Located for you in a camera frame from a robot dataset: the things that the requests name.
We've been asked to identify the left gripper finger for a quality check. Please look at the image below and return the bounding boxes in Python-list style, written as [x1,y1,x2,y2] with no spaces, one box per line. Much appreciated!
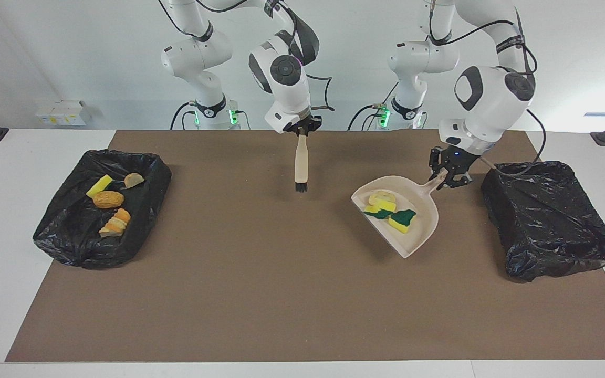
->
[429,148,446,180]
[438,171,474,191]

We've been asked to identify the beige hand brush black bristles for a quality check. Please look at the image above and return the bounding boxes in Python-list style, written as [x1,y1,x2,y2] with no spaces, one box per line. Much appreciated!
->
[294,133,309,193]

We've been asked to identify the beige plastic dustpan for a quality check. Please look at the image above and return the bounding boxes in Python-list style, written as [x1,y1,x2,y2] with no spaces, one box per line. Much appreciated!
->
[351,169,449,259]

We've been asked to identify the small striped bread piece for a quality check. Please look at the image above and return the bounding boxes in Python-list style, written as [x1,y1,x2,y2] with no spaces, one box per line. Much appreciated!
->
[368,190,397,207]

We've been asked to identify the notched yellow sponge piece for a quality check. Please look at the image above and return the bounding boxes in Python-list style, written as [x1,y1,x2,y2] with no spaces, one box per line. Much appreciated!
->
[388,209,418,234]

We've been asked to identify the yellow sponge block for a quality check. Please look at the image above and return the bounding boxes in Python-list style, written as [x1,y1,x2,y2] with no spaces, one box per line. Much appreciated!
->
[363,204,395,220]

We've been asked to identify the brown oval bread roll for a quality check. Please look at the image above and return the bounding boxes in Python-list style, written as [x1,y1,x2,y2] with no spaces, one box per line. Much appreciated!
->
[92,191,124,209]

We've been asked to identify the striped croissant piece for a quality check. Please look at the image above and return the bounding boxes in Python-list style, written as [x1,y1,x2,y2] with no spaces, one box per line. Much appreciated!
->
[99,208,131,238]

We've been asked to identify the yellow sponge wedge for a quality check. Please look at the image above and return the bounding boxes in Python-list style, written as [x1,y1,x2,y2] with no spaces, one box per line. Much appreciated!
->
[86,175,114,198]

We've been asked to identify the black bag lined bin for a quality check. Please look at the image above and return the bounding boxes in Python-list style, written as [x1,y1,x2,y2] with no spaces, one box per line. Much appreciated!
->
[33,149,172,270]
[480,161,605,283]

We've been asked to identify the brown table mat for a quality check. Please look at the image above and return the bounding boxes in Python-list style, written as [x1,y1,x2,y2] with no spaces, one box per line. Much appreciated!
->
[5,130,605,363]

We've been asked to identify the white cardboard box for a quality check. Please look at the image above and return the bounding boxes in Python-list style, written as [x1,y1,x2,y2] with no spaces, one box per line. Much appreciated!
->
[35,100,89,127]

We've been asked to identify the black left base cable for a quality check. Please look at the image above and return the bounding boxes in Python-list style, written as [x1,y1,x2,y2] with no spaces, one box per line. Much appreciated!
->
[347,103,387,131]

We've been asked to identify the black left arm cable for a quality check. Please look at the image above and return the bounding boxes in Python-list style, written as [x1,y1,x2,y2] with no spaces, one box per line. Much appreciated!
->
[427,0,547,177]

